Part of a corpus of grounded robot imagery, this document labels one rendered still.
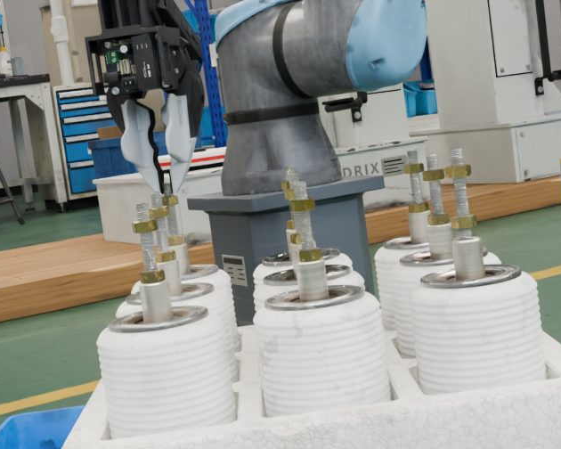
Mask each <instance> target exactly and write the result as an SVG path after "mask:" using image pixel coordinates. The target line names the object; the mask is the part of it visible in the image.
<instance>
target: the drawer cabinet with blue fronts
mask: <svg viewBox="0 0 561 449"><path fill-rule="evenodd" d="M103 84H104V90H105V94H102V95H93V89H92V83H91V82H90V83H82V84H74V85H65V86H52V87H50V91H51V97H52V103H53V114H54V120H55V125H56V132H57V137H58V144H59V149H60V155H61V166H62V172H63V178H64V183H65V190H66V196H67V202H63V203H64V205H63V207H64V208H67V209H68V210H73V209H79V208H89V207H94V206H100V205H99V200H98V193H97V188H96V184H93V180H95V179H96V175H95V171H94V162H93V157H92V152H91V150H88V144H87V142H89V141H95V140H100V138H99V136H98V133H97V130H96V129H97V128H103V127H114V126H117V124H116V122H115V121H114V119H113V118H112V116H111V115H110V111H109V108H108V104H107V99H106V93H107V91H108V88H109V83H103ZM24 100H25V106H26V112H27V118H28V129H29V134H30V140H31V146H32V151H33V158H34V163H35V169H36V175H37V177H40V176H52V171H51V166H50V160H49V154H48V148H47V142H46V136H45V126H44V120H43V114H42V109H41V108H40V107H38V106H37V105H36V104H35V103H33V102H32V101H31V100H30V99H29V98H24ZM37 186H38V191H39V198H40V200H45V206H46V209H61V206H60V203H56V200H55V194H54V188H53V184H38V185H37Z"/></svg>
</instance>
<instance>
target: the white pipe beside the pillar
mask: <svg viewBox="0 0 561 449"><path fill-rule="evenodd" d="M50 5H51V11H52V16H53V17H52V19H51V22H52V27H51V33H52V34H53V39H54V43H55V44H56V45H57V52H58V57H59V64H60V69H61V80H62V86H65V85H74V84H75V83H74V81H73V75H72V68H71V63H70V57H69V46H68V41H69V34H68V28H67V22H66V18H65V17H64V16H63V10H62V4H61V0H50Z"/></svg>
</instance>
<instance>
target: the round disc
mask: <svg viewBox="0 0 561 449"><path fill-rule="evenodd" d="M225 149H226V147H223V148H215V149H208V150H207V148H205V147H204V148H197V149H194V152H193V155H192V159H191V164H190V168H189V170H188V171H191V170H198V169H204V168H211V167H220V166H222V165H223V164H224V154H225ZM158 160H159V164H160V166H161V168H162V171H164V174H165V173H169V168H170V162H171V158H170V156H169V155H165V156H159V157H158Z"/></svg>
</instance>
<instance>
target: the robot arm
mask: <svg viewBox="0 0 561 449"><path fill-rule="evenodd" d="M421 1H422V0H245V1H242V2H239V3H236V4H234V5H231V6H229V7H228V8H226V9H224V10H223V11H222V12H220V13H219V15H218V16H217V18H216V20H215V40H216V42H215V52H216V53H217V55H218V61H219V69H220V75H221V81H222V88H223V95H224V107H225V114H226V119H227V125H228V139H227V144H226V149H225V154H224V164H223V170H222V175H221V184H222V191H223V196H240V195H251V194H260V193H268V192H282V191H283V190H282V189H281V182H283V181H286V180H287V179H286V176H285V174H286V173H285V170H284V169H285V167H294V170H295V171H294V172H295V173H299V176H300V178H299V179H300V180H301V181H305V183H306V187H312V186H317V185H322V184H330V183H334V182H337V181H340V180H342V179H343V178H342V171H341V165H340V161H339V159H338V157H337V154H336V153H335V150H334V148H333V146H332V144H331V142H330V140H329V137H328V135H327V133H326V131H325V129H324V127H323V124H322V123H321V116H320V109H319V102H318V97H323V96H330V95H336V94H349V93H355V92H361V91H363V92H374V91H377V90H379V89H381V88H383V87H388V86H395V85H398V84H400V83H402V82H403V81H405V80H406V79H407V78H409V77H410V76H411V74H412V73H413V70H415V69H416V68H417V67H418V65H419V63H420V60H421V58H422V55H423V52H424V50H425V45H426V40H427V16H426V12H425V8H424V7H423V6H420V4H421ZM97 2H98V8H99V14H100V21H101V26H102V33H101V34H100V35H99V36H92V37H85V47H86V53H87V59H88V65H89V71H90V77H91V83H92V89H93V95H102V94H105V90H104V84H103V83H109V88H108V91H107V93H106V99H107V104H108V108H109V111H110V115H111V116H112V118H113V119H114V121H115V122H116V124H117V125H118V127H119V129H120V130H121V132H122V133H123V136H122V138H121V150H122V153H123V156H124V158H125V159H126V160H128V161H130V162H132V163H134V164H135V166H136V167H137V168H138V170H139V172H140V174H141V176H142V178H143V179H144V181H145V182H146V183H147V184H148V186H149V187H150V188H151V189H152V190H153V191H154V192H161V193H162V194H163V188H162V187H163V186H162V185H163V183H164V171H162V168H161V166H160V164H159V160H158V157H159V148H158V146H157V145H156V144H155V142H154V139H153V130H154V127H155V124H156V120H155V113H154V111H153V109H151V108H149V107H147V106H145V105H144V104H142V103H140V102H138V101H137V99H144V98H145V96H146V94H147V93H148V91H149V90H155V89H162V90H163V91H165V92H166V93H167V103H166V104H165V105H164V106H163V107H162V108H161V117H162V122H163V124H164V125H165V127H166V128H167V130H166V145H167V152H168V154H169V156H170V158H171V162H170V168H169V178H170V184H171V191H172V193H176V192H178V191H179V190H180V188H181V186H182V184H183V181H184V179H185V177H186V176H187V173H188V170H189V168H190V164H191V159H192V155H193V152H194V148H195V144H196V140H197V137H198V134H199V127H200V122H201V118H202V114H203V110H204V104H205V92H204V86H203V83H202V79H201V77H200V74H199V64H200V63H201V61H202V60H201V41H200V39H199V37H198V36H197V34H196V33H195V31H194V30H193V28H192V27H191V25H190V23H189V22H188V21H187V20H186V19H185V17H184V16H183V14H182V12H181V11H180V9H179V8H178V6H177V5H176V3H175V1H174V0H97ZM92 53H94V54H95V59H96V66H97V72H98V78H99V83H96V81H95V75H94V64H93V58H92ZM100 56H104V60H105V65H106V71H107V72H103V73H102V66H101V61H100ZM102 77H103V78H102Z"/></svg>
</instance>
